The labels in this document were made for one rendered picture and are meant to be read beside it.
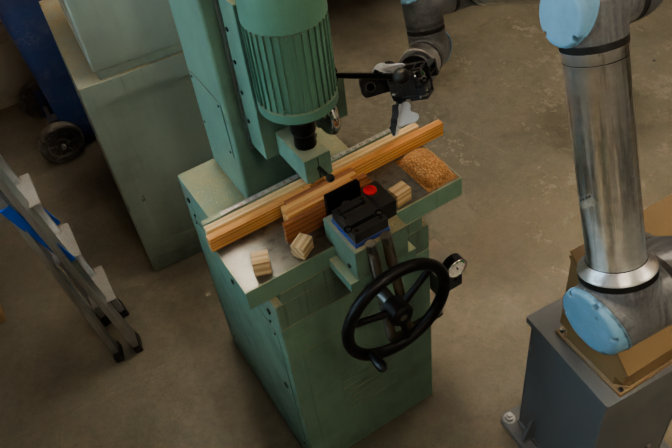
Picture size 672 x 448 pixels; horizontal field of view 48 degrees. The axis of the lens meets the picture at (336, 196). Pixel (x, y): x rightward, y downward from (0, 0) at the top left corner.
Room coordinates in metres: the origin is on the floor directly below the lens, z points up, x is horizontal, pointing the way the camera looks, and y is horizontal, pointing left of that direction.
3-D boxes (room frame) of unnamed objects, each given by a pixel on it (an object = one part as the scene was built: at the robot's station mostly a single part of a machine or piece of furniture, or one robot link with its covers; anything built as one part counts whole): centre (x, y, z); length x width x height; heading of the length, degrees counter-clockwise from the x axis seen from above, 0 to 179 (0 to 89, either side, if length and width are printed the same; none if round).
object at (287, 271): (1.24, -0.02, 0.87); 0.61 x 0.30 x 0.06; 116
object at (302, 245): (1.16, 0.09, 0.92); 0.04 x 0.03 x 0.04; 147
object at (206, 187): (1.44, 0.11, 0.76); 0.57 x 0.45 x 0.09; 26
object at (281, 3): (1.33, 0.05, 1.35); 0.18 x 0.18 x 0.31
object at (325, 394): (1.43, 0.11, 0.36); 0.58 x 0.45 x 0.71; 26
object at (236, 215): (1.36, 0.04, 0.93); 0.60 x 0.02 x 0.05; 116
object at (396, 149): (1.35, 0.01, 0.92); 0.67 x 0.02 x 0.04; 116
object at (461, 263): (1.25, -0.28, 0.65); 0.06 x 0.04 x 0.08; 116
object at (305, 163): (1.35, 0.06, 1.03); 0.14 x 0.07 x 0.09; 26
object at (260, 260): (1.12, 0.19, 0.92); 0.04 x 0.04 x 0.04; 5
